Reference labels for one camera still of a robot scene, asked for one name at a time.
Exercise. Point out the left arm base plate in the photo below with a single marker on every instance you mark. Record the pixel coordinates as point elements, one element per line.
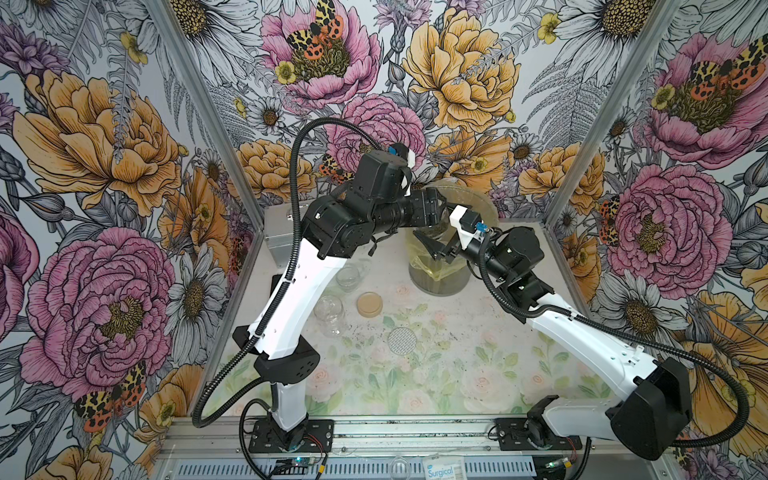
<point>309,436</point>

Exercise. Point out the black rectangular case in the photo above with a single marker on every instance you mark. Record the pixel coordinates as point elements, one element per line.
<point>274,283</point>

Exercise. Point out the foil tea jar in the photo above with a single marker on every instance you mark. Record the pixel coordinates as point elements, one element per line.
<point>330,315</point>

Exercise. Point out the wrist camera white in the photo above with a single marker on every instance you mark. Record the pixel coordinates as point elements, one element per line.
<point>406,154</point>
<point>468,225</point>

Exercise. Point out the silver first aid case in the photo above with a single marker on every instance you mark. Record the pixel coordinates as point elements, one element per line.
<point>279,233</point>

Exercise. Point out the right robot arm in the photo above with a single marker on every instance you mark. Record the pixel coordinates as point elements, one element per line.
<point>651,404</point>

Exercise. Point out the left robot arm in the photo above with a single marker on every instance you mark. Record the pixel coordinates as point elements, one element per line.
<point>373,206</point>

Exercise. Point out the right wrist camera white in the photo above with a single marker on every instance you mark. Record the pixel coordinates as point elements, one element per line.
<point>468,225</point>

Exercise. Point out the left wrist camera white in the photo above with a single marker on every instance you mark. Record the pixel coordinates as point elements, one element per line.
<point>406,154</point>

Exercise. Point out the aluminium front rail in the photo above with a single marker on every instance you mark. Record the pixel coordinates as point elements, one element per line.
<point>353,436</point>

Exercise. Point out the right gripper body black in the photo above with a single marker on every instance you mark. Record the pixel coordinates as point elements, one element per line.
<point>471,254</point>

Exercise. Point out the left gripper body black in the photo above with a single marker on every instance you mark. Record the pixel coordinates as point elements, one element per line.
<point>423,213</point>

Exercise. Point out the surgical label box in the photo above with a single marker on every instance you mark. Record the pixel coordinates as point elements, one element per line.
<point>444,468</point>

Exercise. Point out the clear jar beige lid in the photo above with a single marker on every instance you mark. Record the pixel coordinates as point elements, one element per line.
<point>348,278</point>

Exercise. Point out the yellow bin liner bag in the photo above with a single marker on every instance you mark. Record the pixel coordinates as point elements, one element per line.
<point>474,201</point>

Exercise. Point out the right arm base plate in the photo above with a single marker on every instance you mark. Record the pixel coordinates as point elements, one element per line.
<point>523,434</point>

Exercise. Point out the peeled foil seal disc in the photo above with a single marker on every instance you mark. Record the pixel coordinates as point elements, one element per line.
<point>402,341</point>

